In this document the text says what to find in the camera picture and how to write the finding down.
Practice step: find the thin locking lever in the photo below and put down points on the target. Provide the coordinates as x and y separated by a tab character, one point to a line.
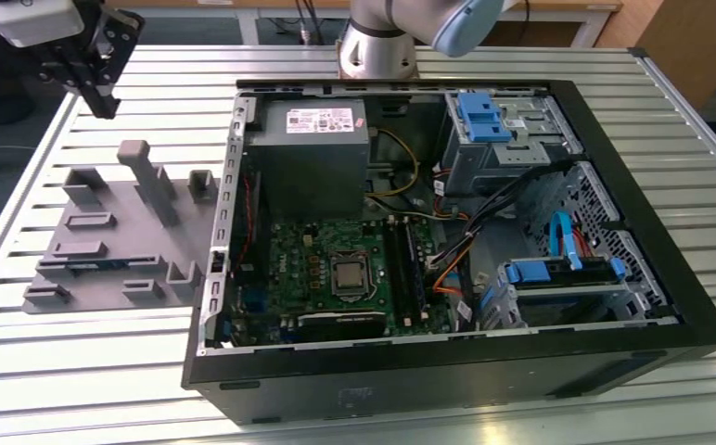
373	287

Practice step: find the grey power supply unit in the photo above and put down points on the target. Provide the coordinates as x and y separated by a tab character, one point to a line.
309	171

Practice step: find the wooden cabinet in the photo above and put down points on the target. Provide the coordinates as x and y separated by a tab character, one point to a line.
692	46

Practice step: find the grey parts rack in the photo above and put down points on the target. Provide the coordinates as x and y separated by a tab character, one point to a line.
117	222

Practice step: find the blue drive latch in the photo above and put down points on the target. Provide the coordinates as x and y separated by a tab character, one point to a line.
479	116

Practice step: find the hard disk in blue carrier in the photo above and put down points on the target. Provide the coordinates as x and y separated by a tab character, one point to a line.
528	272

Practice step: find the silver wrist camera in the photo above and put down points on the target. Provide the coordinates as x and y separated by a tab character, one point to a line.
30	23

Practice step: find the metal disk bay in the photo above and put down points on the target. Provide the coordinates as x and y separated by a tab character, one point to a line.
582	292

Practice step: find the black PC case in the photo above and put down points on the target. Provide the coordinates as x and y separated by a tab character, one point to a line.
396	385

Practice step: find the black graphics card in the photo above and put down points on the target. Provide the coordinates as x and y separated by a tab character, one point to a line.
340	324

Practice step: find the green motherboard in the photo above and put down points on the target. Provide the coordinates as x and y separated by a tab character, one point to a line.
296	241

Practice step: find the metal drive cage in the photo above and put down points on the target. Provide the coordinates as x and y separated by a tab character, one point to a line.
519	153

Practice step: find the black RAM slot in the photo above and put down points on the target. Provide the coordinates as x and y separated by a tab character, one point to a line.
391	269

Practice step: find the silver CPU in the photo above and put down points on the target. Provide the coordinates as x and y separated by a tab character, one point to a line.
351	274

